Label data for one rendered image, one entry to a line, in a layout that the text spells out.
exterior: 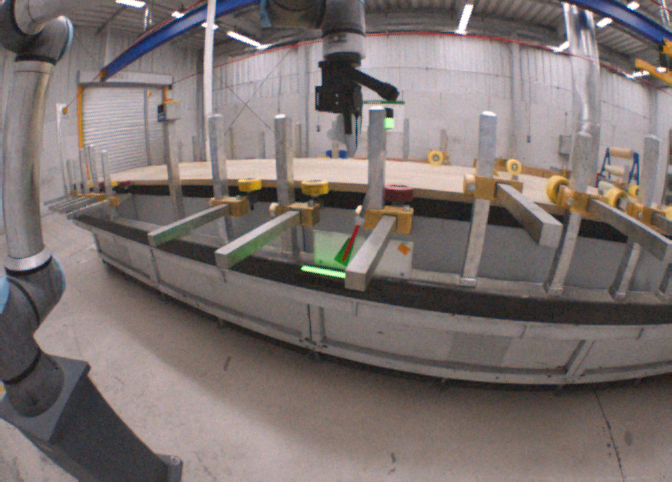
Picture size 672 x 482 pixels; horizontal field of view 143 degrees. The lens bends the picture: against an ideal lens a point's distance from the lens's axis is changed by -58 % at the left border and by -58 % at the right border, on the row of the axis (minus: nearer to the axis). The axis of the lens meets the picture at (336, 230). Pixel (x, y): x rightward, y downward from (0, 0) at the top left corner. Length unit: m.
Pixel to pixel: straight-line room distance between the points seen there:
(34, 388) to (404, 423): 1.21
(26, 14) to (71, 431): 0.81
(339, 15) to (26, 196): 0.76
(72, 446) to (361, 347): 1.12
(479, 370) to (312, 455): 0.75
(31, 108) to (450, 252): 1.18
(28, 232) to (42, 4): 0.46
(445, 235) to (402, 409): 0.76
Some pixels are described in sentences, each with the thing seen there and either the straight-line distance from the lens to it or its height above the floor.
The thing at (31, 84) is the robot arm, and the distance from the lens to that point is 0.71.
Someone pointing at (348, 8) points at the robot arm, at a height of 1.31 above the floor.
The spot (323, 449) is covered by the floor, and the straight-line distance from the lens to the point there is 1.13.
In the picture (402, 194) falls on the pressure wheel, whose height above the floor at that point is 0.89.
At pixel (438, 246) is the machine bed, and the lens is 0.88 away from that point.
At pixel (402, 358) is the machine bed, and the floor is 0.17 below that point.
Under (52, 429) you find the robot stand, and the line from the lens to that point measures 0.72.
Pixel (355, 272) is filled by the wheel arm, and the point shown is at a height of 0.86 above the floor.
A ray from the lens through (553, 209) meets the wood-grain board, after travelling 0.87.
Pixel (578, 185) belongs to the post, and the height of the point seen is 0.98.
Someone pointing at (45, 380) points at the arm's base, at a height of 0.65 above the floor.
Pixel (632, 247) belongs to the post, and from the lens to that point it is 0.87.
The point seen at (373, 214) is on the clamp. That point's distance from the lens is 0.63.
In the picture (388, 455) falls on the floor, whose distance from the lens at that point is 1.13.
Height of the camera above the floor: 1.04
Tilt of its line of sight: 20 degrees down
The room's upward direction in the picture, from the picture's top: 1 degrees counter-clockwise
